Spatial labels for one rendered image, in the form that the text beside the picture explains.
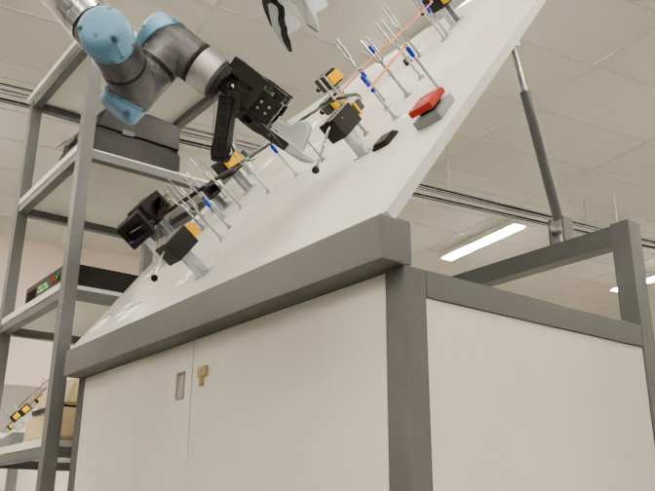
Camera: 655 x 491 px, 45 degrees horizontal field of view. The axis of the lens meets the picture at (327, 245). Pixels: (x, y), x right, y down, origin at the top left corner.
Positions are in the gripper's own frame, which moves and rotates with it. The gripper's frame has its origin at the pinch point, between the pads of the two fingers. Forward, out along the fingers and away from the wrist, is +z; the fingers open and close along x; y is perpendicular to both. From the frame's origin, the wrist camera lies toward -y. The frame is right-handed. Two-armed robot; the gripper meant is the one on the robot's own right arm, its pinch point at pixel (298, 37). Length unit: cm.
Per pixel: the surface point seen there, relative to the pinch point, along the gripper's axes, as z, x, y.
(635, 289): 63, -24, 32
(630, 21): -23, 132, 370
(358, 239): 36.9, -21.5, -22.5
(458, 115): 24.8, -24.9, 2.7
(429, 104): 21.3, -21.1, 1.7
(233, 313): 41.2, 11.3, -25.9
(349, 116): 16.3, -2.1, 2.6
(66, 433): 57, 103, -30
